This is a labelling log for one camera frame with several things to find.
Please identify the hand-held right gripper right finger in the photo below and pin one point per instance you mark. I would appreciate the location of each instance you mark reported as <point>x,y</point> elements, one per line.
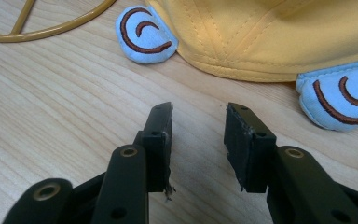
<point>251,155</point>

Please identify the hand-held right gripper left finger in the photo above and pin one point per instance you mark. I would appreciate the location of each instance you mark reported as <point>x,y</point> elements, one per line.
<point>157,149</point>

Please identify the yellow plush toy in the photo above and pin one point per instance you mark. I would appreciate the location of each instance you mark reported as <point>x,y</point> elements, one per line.
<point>261,40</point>

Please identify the gold metal hanger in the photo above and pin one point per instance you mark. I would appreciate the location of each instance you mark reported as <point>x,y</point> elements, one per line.
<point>52,29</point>

